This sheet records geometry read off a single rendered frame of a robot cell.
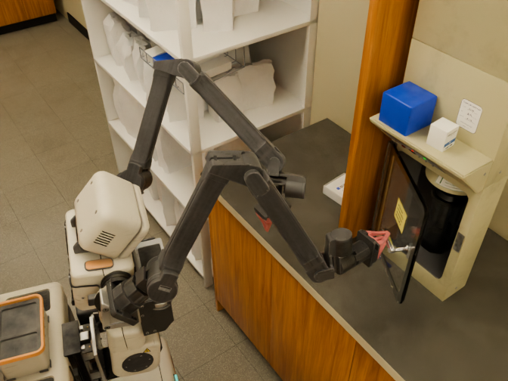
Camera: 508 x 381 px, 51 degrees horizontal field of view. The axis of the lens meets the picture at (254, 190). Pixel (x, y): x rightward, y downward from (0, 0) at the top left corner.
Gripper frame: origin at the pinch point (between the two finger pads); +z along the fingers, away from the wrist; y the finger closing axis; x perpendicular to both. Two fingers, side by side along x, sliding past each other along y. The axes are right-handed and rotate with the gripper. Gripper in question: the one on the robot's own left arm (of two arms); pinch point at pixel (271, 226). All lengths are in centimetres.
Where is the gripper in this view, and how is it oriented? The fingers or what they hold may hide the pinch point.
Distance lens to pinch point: 175.0
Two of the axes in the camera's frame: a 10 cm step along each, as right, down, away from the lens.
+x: -5.7, -5.3, 6.2
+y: 8.2, -3.8, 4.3
